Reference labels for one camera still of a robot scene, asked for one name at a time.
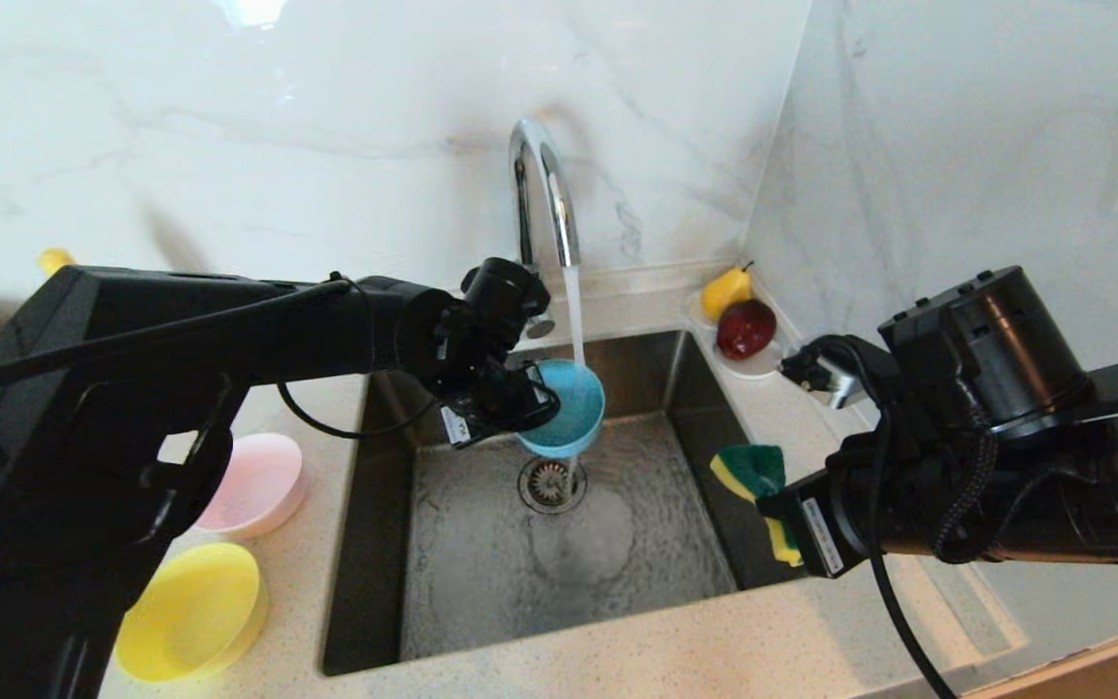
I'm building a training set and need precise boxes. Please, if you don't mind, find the green and yellow sponge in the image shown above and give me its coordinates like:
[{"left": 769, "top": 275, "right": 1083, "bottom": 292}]
[{"left": 709, "top": 444, "right": 805, "bottom": 568}]

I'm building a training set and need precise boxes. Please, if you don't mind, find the stainless steel sink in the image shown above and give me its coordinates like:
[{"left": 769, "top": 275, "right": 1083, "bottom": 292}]
[{"left": 321, "top": 330, "right": 817, "bottom": 678}]

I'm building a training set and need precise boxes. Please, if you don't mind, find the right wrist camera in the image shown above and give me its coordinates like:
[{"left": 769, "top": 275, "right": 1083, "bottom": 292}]
[{"left": 778, "top": 336, "right": 869, "bottom": 410}]

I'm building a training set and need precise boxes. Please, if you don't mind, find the small white dish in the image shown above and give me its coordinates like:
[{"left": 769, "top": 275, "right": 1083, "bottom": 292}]
[{"left": 683, "top": 289, "right": 785, "bottom": 382}]

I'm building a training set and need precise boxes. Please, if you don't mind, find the yellow plastic bowl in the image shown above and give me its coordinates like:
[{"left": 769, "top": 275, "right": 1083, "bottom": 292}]
[{"left": 115, "top": 542, "right": 270, "bottom": 683}]

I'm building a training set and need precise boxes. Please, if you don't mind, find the red apple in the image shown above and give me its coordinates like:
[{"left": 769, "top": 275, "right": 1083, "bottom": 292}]
[{"left": 715, "top": 299, "right": 777, "bottom": 362}]

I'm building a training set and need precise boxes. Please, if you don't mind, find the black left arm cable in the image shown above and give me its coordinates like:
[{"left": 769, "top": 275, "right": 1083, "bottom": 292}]
[{"left": 0, "top": 274, "right": 444, "bottom": 441}]

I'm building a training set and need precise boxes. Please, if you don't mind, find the pink plastic bowl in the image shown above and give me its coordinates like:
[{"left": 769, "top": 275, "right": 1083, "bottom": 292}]
[{"left": 192, "top": 432, "right": 308, "bottom": 541}]

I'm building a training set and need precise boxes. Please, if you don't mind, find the yellow pear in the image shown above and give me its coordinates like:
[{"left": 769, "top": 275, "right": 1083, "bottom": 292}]
[{"left": 700, "top": 262, "right": 755, "bottom": 323}]

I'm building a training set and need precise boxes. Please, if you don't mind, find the metal sink drain strainer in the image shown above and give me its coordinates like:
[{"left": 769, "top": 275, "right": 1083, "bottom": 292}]
[{"left": 518, "top": 456, "right": 588, "bottom": 516}]

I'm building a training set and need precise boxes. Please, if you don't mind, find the chrome gooseneck faucet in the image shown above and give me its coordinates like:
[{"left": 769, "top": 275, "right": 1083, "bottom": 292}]
[{"left": 509, "top": 118, "right": 583, "bottom": 341}]

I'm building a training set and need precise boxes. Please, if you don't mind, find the blue plastic bowl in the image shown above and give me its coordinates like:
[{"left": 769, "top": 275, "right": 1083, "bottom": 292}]
[{"left": 514, "top": 358, "right": 608, "bottom": 460}]

